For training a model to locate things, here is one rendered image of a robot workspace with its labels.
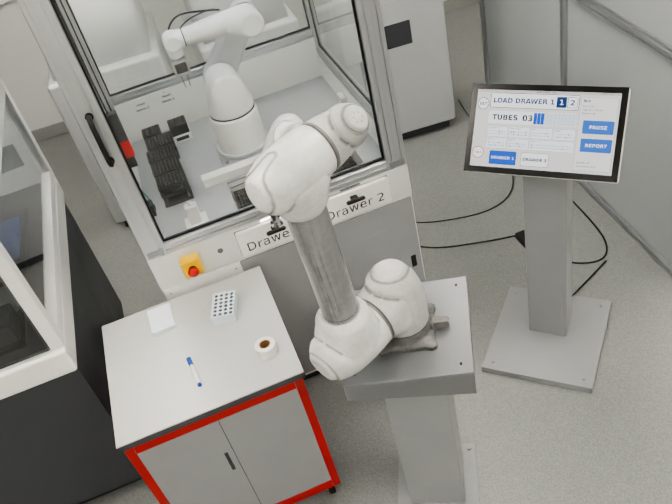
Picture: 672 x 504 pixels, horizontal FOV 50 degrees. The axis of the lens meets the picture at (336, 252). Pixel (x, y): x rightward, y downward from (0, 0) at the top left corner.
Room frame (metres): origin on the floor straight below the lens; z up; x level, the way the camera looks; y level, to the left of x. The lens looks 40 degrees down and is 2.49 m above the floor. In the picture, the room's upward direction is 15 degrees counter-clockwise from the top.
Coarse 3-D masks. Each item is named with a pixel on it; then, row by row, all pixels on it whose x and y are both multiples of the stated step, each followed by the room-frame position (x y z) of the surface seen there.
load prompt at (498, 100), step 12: (492, 96) 2.19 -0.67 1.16; (504, 96) 2.17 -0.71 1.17; (516, 96) 2.14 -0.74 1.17; (528, 96) 2.12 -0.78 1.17; (540, 96) 2.10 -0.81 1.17; (552, 96) 2.08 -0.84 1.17; (564, 96) 2.06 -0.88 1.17; (576, 96) 2.04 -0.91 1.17; (528, 108) 2.10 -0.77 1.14; (540, 108) 2.08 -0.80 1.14; (552, 108) 2.06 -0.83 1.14; (564, 108) 2.03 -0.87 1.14; (576, 108) 2.01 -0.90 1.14
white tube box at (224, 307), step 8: (216, 296) 1.98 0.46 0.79; (224, 296) 1.96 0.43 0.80; (232, 296) 1.95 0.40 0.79; (216, 304) 1.94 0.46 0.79; (224, 304) 1.92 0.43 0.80; (232, 304) 1.91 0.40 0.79; (216, 312) 1.89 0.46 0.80; (224, 312) 1.88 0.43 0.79; (232, 312) 1.87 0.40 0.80; (216, 320) 1.86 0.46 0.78; (224, 320) 1.86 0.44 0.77; (232, 320) 1.86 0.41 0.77
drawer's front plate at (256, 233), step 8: (280, 216) 2.16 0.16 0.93; (264, 224) 2.14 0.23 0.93; (240, 232) 2.13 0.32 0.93; (248, 232) 2.12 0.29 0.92; (256, 232) 2.13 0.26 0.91; (264, 232) 2.13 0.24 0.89; (280, 232) 2.14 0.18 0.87; (240, 240) 2.12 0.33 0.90; (248, 240) 2.12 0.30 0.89; (256, 240) 2.13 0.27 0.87; (264, 240) 2.13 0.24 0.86; (272, 240) 2.14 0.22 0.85; (280, 240) 2.14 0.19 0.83; (288, 240) 2.14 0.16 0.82; (240, 248) 2.12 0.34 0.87; (248, 248) 2.12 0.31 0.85; (256, 248) 2.12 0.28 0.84; (264, 248) 2.13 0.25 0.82
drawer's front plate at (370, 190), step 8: (384, 176) 2.23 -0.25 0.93; (368, 184) 2.21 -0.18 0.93; (376, 184) 2.21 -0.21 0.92; (384, 184) 2.21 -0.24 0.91; (344, 192) 2.20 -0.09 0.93; (352, 192) 2.19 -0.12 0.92; (360, 192) 2.20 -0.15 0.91; (368, 192) 2.20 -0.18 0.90; (376, 192) 2.21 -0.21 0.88; (384, 192) 2.21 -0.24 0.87; (328, 200) 2.18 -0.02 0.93; (336, 200) 2.18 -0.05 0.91; (344, 200) 2.19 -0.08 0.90; (376, 200) 2.21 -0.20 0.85; (384, 200) 2.21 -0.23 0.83; (328, 208) 2.17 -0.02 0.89; (336, 208) 2.18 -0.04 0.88; (352, 208) 2.19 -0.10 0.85; (360, 208) 2.19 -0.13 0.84; (368, 208) 2.20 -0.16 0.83; (336, 216) 2.18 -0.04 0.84; (344, 216) 2.18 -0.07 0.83
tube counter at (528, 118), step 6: (522, 114) 2.10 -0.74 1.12; (528, 114) 2.09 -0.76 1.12; (534, 114) 2.08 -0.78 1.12; (540, 114) 2.06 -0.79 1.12; (546, 114) 2.05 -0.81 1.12; (552, 114) 2.04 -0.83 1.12; (558, 114) 2.03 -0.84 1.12; (564, 114) 2.02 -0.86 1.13; (570, 114) 2.01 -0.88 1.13; (576, 114) 2.00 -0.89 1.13; (522, 120) 2.08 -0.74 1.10; (528, 120) 2.07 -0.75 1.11; (534, 120) 2.06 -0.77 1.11; (540, 120) 2.05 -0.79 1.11; (546, 120) 2.04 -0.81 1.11; (552, 120) 2.03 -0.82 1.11; (558, 120) 2.02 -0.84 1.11; (564, 120) 2.01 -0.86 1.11; (570, 120) 2.00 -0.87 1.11; (576, 120) 1.99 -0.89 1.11; (564, 126) 2.00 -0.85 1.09; (570, 126) 1.99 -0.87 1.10; (576, 126) 1.98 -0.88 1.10
